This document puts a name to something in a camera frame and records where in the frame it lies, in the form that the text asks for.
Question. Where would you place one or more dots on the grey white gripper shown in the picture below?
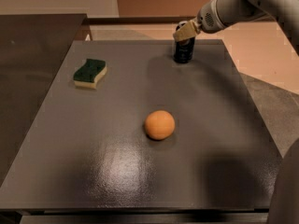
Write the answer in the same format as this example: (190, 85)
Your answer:
(206, 20)

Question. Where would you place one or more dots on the black pepsi can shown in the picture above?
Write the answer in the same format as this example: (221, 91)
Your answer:
(183, 48)

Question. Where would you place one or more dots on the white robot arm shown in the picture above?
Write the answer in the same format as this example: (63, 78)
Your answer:
(284, 12)

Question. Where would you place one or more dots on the orange fruit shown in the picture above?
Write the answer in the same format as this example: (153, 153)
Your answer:
(159, 125)

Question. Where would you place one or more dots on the green yellow sponge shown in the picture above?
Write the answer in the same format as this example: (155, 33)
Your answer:
(90, 73)

